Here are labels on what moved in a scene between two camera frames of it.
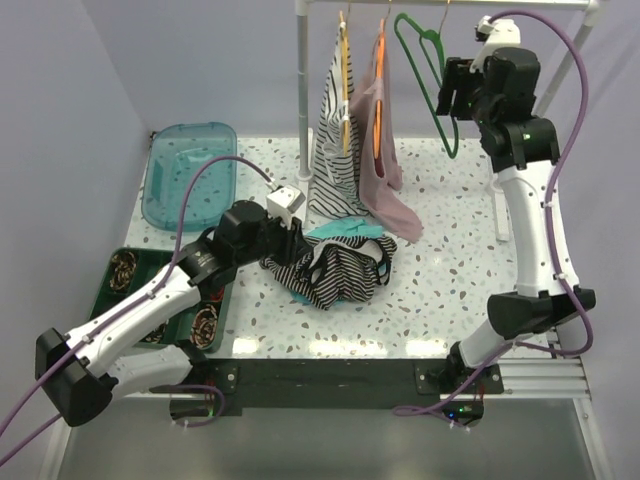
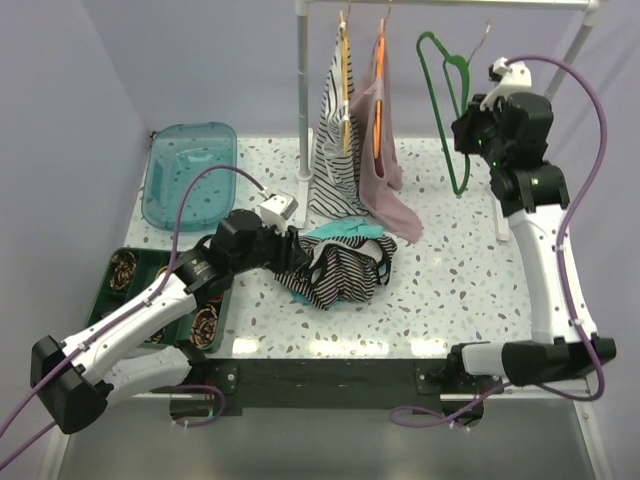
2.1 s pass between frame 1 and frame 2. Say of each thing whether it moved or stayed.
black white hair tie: stayed
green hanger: moved
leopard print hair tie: stayed
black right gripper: moved
